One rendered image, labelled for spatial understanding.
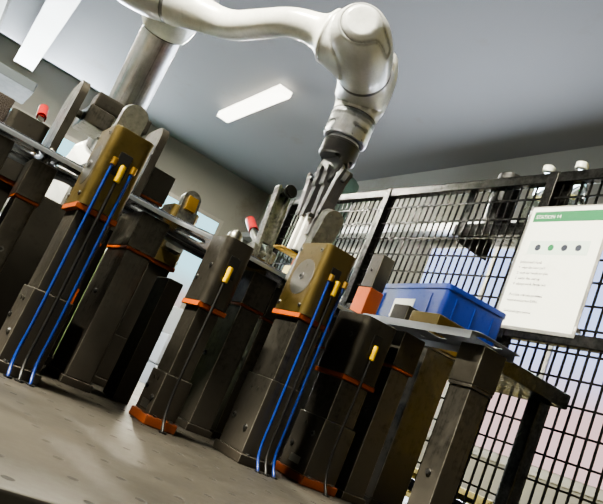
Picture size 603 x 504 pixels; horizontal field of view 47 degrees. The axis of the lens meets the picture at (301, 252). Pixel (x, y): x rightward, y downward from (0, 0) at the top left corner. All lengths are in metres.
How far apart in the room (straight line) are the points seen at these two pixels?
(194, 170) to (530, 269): 6.65
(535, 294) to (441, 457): 0.66
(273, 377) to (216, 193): 7.15
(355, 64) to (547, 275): 0.67
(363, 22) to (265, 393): 0.62
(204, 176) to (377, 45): 6.94
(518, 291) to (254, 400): 0.79
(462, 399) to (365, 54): 0.58
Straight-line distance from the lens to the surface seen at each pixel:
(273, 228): 1.44
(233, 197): 8.21
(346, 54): 1.22
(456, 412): 1.03
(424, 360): 1.28
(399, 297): 1.60
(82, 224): 0.92
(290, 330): 1.03
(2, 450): 0.50
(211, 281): 1.00
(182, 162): 8.01
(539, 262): 1.63
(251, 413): 1.03
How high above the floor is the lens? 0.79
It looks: 12 degrees up
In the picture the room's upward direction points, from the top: 23 degrees clockwise
